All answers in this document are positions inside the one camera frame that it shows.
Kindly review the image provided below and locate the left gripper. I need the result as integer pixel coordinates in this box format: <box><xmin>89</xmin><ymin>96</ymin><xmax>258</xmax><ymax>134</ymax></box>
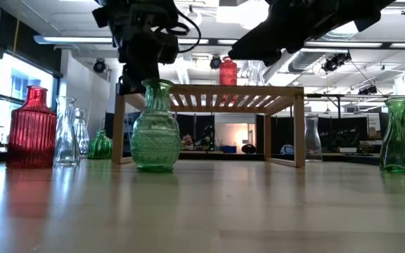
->
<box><xmin>112</xmin><ymin>20</ymin><xmax>181</xmax><ymax>95</ymax></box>

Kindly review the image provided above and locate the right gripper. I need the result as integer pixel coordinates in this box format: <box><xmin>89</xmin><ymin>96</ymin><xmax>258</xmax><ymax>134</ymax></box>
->
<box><xmin>228</xmin><ymin>0</ymin><xmax>356</xmax><ymax>67</ymax></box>

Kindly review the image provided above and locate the clear smooth carafe vase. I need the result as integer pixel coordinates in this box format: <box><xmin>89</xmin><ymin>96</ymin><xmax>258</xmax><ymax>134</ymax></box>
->
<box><xmin>246</xmin><ymin>60</ymin><xmax>266</xmax><ymax>86</ymax></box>
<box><xmin>304</xmin><ymin>114</ymin><xmax>323</xmax><ymax>162</ymax></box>

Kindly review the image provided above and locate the red ribbed glass vase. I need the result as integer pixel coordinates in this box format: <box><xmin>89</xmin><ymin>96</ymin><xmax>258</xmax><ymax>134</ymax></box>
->
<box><xmin>219</xmin><ymin>56</ymin><xmax>238</xmax><ymax>86</ymax></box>
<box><xmin>6</xmin><ymin>85</ymin><xmax>58</xmax><ymax>169</ymax></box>

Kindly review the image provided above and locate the green round embossed glass vase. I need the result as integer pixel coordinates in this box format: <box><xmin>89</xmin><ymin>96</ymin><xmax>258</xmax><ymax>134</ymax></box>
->
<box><xmin>129</xmin><ymin>78</ymin><xmax>183</xmax><ymax>173</ymax></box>

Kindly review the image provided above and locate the clear bulbous ribbed glass vase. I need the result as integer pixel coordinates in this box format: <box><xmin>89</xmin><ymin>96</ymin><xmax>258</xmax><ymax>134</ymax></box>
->
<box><xmin>72</xmin><ymin>108</ymin><xmax>91</xmax><ymax>158</ymax></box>

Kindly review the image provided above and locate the clear twisted glass vase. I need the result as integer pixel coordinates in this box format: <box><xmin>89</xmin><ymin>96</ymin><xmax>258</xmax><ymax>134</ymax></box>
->
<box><xmin>53</xmin><ymin>96</ymin><xmax>81</xmax><ymax>167</ymax></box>

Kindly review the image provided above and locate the green twisted glass vase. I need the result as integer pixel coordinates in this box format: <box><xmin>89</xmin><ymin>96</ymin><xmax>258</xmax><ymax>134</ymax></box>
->
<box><xmin>379</xmin><ymin>97</ymin><xmax>405</xmax><ymax>174</ymax></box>

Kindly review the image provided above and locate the wooden slatted shelf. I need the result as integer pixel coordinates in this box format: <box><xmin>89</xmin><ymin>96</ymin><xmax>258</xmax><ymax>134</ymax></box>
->
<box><xmin>112</xmin><ymin>84</ymin><xmax>306</xmax><ymax>169</ymax></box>

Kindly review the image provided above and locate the black ceiling spotlight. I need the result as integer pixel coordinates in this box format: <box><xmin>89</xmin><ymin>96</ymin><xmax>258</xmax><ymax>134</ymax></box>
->
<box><xmin>209</xmin><ymin>55</ymin><xmax>223</xmax><ymax>70</ymax></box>
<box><xmin>92</xmin><ymin>58</ymin><xmax>107</xmax><ymax>74</ymax></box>

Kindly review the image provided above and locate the small green ribbed vase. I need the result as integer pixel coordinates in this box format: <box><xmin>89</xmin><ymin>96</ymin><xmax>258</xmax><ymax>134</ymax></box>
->
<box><xmin>87</xmin><ymin>129</ymin><xmax>113</xmax><ymax>160</ymax></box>

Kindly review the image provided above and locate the black track light cluster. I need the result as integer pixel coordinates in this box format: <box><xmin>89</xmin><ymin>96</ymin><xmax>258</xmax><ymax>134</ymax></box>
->
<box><xmin>321</xmin><ymin>51</ymin><xmax>352</xmax><ymax>73</ymax></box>

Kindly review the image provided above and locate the person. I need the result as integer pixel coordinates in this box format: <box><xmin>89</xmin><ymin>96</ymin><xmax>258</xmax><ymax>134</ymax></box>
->
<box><xmin>181</xmin><ymin>134</ymin><xmax>195</xmax><ymax>151</ymax></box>

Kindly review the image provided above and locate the large glass window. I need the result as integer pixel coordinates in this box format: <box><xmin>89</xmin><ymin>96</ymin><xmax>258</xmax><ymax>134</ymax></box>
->
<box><xmin>0</xmin><ymin>52</ymin><xmax>61</xmax><ymax>152</ymax></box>

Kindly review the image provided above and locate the small black track light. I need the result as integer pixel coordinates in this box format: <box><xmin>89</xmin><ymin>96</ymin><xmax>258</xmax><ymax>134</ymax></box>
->
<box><xmin>358</xmin><ymin>85</ymin><xmax>378</xmax><ymax>96</ymax></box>

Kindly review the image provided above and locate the silver air duct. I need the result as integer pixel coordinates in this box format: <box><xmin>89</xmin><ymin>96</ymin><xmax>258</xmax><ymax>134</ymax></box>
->
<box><xmin>288</xmin><ymin>48</ymin><xmax>326</xmax><ymax>73</ymax></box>

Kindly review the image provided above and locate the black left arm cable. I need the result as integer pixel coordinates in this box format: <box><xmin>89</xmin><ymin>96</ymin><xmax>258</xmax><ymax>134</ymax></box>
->
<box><xmin>174</xmin><ymin>6</ymin><xmax>203</xmax><ymax>54</ymax></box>

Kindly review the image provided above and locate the black aluminium rig frame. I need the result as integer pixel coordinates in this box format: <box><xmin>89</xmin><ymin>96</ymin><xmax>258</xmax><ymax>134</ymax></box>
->
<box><xmin>0</xmin><ymin>150</ymin><xmax>405</xmax><ymax>166</ymax></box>

